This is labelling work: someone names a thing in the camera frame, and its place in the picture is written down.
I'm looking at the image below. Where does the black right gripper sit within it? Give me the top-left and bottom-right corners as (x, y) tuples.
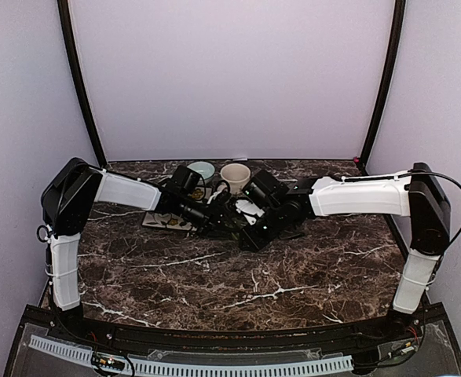
(239, 204), (288, 253)

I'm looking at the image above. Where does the floral square ceramic plate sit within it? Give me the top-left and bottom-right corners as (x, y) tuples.
(141, 185), (213, 232)

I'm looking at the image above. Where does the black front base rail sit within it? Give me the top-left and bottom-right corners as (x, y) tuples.
(21, 306), (443, 357)

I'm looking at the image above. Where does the white slotted cable duct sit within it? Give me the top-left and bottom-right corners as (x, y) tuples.
(27, 335), (354, 376)

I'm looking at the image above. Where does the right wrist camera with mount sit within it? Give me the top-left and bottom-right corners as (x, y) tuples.
(235, 199), (264, 225)

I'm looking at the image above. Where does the black frame post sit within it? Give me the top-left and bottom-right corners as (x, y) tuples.
(57, 0), (108, 167)
(358, 0), (407, 170)

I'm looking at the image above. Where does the beige printed ceramic mug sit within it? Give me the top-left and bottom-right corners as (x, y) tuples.
(220, 163), (251, 195)

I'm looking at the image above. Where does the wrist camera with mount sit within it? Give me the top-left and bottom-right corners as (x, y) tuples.
(235, 199), (264, 225)
(207, 180), (232, 206)

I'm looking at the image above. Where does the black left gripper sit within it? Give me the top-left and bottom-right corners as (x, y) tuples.
(177, 195), (240, 238)

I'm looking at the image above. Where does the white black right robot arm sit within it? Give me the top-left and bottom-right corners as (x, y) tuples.
(236, 163), (457, 341)

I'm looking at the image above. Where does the black left frame post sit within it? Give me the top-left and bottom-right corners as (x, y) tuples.
(57, 0), (108, 167)

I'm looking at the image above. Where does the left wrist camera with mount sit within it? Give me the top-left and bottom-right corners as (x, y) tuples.
(207, 180), (232, 206)

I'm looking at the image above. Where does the black right frame post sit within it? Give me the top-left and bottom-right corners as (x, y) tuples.
(358, 0), (407, 170)

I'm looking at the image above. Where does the celadon ceramic bowl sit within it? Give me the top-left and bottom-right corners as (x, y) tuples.
(188, 161), (215, 186)

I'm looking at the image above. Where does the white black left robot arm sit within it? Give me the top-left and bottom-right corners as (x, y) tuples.
(37, 158), (236, 311)

